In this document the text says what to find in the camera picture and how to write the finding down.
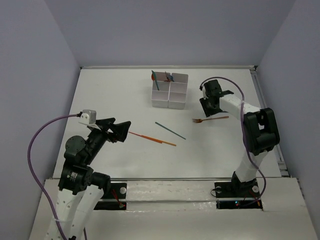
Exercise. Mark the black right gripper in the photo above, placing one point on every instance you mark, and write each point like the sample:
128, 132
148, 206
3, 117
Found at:
208, 111

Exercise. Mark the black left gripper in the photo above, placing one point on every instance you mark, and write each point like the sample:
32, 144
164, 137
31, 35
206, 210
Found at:
110, 130

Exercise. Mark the orange fork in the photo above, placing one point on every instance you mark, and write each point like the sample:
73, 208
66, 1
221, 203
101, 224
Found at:
199, 120

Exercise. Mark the brown fork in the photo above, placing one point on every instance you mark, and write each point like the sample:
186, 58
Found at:
167, 77

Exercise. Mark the teal spoon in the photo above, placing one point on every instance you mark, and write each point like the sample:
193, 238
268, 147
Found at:
156, 82

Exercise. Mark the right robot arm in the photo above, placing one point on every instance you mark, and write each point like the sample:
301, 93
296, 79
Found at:
259, 128

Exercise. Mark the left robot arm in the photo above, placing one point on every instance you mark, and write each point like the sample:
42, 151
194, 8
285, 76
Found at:
80, 187

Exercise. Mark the white right divided container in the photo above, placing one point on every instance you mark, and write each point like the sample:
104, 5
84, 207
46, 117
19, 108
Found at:
178, 91

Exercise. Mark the white divided container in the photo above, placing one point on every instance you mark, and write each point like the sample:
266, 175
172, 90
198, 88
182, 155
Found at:
178, 91
160, 98

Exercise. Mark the teal chopstick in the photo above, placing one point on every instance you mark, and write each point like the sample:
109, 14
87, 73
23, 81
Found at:
168, 129

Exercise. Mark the orange chopstick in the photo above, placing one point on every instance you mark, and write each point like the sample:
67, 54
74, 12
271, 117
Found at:
146, 137

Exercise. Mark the yellow-orange chopstick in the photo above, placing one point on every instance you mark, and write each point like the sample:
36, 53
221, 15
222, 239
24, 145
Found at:
169, 143

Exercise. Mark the white left divided container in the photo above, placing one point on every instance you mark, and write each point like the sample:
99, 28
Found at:
160, 98

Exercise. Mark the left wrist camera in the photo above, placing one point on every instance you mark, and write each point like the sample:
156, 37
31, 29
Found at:
88, 117

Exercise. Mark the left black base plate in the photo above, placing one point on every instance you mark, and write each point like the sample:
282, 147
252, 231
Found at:
115, 199

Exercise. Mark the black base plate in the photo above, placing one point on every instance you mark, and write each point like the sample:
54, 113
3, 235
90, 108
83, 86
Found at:
115, 199
227, 198

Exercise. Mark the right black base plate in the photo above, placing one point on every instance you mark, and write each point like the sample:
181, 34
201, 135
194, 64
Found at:
227, 198

